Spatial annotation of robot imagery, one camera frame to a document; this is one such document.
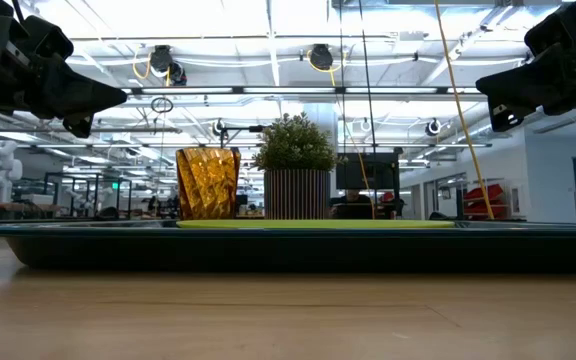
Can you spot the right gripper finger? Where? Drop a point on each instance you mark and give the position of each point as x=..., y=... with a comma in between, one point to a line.
x=507, y=117
x=528, y=85

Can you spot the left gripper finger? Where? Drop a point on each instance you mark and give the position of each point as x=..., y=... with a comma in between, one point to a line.
x=68, y=92
x=79, y=125

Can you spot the amber ribbed glass cup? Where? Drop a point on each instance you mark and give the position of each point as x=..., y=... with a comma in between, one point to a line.
x=208, y=185

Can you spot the lime green round plate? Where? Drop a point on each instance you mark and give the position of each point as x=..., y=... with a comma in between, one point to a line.
x=318, y=224

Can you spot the dark green serving tray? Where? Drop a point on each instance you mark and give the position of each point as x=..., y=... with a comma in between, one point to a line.
x=268, y=250

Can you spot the red storage bins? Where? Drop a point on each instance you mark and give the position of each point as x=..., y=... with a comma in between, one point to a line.
x=488, y=195

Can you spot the white robot figure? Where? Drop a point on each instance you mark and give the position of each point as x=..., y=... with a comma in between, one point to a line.
x=0, y=170

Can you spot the black monitor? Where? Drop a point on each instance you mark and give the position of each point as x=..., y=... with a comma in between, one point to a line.
x=383, y=172

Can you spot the person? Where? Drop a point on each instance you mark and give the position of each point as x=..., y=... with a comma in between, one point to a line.
x=352, y=205

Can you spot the artificial plant in ribbed pot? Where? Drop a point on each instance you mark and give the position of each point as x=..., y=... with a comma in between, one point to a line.
x=295, y=195

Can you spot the black camera stand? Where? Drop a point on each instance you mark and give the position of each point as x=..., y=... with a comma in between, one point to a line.
x=255, y=128

